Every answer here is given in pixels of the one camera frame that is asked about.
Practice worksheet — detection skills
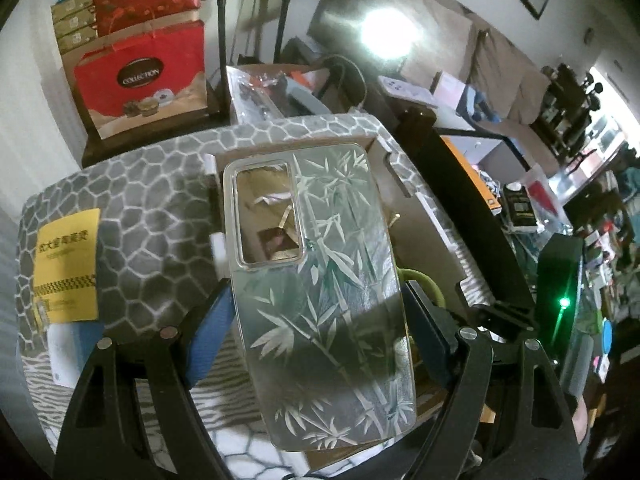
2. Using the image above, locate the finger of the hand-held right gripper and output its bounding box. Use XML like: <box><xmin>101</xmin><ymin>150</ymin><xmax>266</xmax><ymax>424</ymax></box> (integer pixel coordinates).
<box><xmin>452</xmin><ymin>284</ymin><xmax>540</xmax><ymax>335</ymax></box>

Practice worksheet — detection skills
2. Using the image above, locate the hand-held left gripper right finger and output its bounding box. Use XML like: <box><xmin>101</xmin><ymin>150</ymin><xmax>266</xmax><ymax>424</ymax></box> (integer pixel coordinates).
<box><xmin>400</xmin><ymin>280</ymin><xmax>586</xmax><ymax>480</ymax></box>

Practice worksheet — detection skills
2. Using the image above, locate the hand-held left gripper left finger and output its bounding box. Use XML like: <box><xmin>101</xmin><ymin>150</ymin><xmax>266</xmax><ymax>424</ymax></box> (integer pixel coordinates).
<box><xmin>52</xmin><ymin>280</ymin><xmax>237</xmax><ymax>480</ymax></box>

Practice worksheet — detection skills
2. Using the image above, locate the large cardboard box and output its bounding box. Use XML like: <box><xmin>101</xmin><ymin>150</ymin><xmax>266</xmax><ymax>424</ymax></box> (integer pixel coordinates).
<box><xmin>204</xmin><ymin>130</ymin><xmax>478</xmax><ymax>457</ymax></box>

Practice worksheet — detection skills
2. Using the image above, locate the clear bamboo print phone case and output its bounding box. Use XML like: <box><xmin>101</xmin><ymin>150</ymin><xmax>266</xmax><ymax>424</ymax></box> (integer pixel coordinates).
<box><xmin>222</xmin><ymin>143</ymin><xmax>419</xmax><ymax>449</ymax></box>

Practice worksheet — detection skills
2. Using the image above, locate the yellow-green loop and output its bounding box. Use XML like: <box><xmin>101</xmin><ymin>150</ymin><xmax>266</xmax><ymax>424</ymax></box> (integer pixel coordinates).
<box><xmin>397</xmin><ymin>267</ymin><xmax>447</xmax><ymax>307</ymax></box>

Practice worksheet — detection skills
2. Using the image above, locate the black white packet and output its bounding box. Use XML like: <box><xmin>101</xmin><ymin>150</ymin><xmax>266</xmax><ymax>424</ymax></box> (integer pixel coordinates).
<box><xmin>502</xmin><ymin>184</ymin><xmax>537</xmax><ymax>234</ymax></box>

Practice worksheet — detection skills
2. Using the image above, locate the blue white box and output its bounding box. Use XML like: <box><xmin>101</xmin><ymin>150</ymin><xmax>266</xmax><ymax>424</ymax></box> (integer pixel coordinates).
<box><xmin>47</xmin><ymin>319</ymin><xmax>107</xmax><ymax>389</ymax></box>

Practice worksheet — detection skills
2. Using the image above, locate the grey honeycomb blanket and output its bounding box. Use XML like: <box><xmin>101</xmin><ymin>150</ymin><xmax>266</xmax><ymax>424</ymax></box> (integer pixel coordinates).
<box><xmin>15</xmin><ymin>112</ymin><xmax>481</xmax><ymax>480</ymax></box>

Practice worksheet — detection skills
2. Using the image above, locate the black desk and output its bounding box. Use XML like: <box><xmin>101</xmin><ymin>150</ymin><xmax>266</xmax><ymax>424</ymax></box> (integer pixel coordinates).
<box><xmin>320</xmin><ymin>55</ymin><xmax>541</xmax><ymax>313</ymax></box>

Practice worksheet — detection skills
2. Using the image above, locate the yellow paper packet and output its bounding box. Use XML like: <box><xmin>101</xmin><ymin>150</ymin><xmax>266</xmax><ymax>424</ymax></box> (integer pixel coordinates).
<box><xmin>32</xmin><ymin>208</ymin><xmax>101</xmax><ymax>332</ymax></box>

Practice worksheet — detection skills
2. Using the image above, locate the black shelf rack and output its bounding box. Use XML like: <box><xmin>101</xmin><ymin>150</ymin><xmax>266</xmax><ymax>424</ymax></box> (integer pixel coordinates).
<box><xmin>531</xmin><ymin>62</ymin><xmax>607</xmax><ymax>162</ymax></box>

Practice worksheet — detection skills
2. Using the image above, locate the beige sofa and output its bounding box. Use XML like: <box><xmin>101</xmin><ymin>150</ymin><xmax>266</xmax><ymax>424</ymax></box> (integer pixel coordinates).
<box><xmin>400</xmin><ymin>10</ymin><xmax>557</xmax><ymax>127</ymax></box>

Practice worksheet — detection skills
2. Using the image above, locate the pink box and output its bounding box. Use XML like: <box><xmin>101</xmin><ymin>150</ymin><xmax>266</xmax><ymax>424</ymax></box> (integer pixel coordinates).
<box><xmin>432</xmin><ymin>72</ymin><xmax>469</xmax><ymax>112</ymax></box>

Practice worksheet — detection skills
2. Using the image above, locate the clear plastic package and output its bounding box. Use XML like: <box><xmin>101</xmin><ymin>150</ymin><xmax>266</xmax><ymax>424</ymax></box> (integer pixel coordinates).
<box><xmin>226</xmin><ymin>61</ymin><xmax>352</xmax><ymax>124</ymax></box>

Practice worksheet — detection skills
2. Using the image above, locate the red collection gift bag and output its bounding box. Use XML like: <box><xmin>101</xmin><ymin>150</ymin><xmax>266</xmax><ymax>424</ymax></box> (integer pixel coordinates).
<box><xmin>73</xmin><ymin>20</ymin><xmax>209</xmax><ymax>141</ymax></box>

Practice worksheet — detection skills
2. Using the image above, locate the black stand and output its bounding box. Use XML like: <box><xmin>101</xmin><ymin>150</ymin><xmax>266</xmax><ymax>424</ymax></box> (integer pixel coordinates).
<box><xmin>200</xmin><ymin>0</ymin><xmax>262</xmax><ymax>113</ymax></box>
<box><xmin>262</xmin><ymin>0</ymin><xmax>327</xmax><ymax>63</ymax></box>

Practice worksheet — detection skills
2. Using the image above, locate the olive yellow flat box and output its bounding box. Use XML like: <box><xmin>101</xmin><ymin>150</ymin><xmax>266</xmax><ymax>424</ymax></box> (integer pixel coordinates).
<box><xmin>53</xmin><ymin>14</ymin><xmax>97</xmax><ymax>37</ymax></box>
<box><xmin>57</xmin><ymin>30</ymin><xmax>99</xmax><ymax>57</ymax></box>
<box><xmin>51</xmin><ymin>1</ymin><xmax>96</xmax><ymax>20</ymax></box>

